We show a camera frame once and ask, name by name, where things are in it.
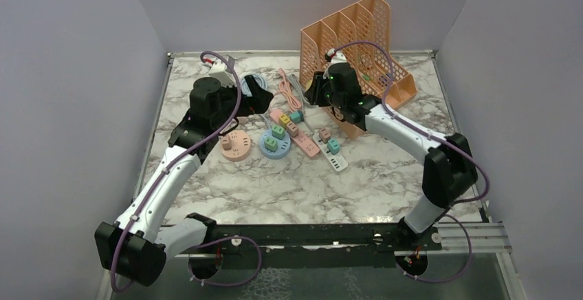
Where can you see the orange mesh file organizer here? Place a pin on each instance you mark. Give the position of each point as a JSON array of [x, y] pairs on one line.
[[365, 20]]

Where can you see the blue round power strip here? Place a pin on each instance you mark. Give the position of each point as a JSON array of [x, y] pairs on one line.
[[284, 146]]

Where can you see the yellow plug adapter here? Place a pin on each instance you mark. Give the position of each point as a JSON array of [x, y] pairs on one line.
[[284, 120]]

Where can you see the pink round power strip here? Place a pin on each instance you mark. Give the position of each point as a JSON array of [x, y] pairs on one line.
[[241, 146]]

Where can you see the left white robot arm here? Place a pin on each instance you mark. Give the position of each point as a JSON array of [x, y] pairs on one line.
[[135, 248]]

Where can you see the dark green plug adapter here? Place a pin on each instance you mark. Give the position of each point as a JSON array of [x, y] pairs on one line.
[[278, 132]]

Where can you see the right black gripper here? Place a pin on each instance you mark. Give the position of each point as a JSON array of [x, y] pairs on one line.
[[314, 93]]

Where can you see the white power strip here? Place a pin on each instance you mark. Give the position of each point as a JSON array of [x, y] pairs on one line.
[[336, 161]]

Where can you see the black mounting rail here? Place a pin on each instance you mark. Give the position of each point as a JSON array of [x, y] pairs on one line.
[[296, 246]]

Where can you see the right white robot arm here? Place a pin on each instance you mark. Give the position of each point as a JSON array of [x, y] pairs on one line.
[[448, 171]]

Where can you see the pink plug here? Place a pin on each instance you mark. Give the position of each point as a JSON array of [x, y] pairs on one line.
[[292, 129]]

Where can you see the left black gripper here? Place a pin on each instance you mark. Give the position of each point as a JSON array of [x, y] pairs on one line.
[[258, 103]]

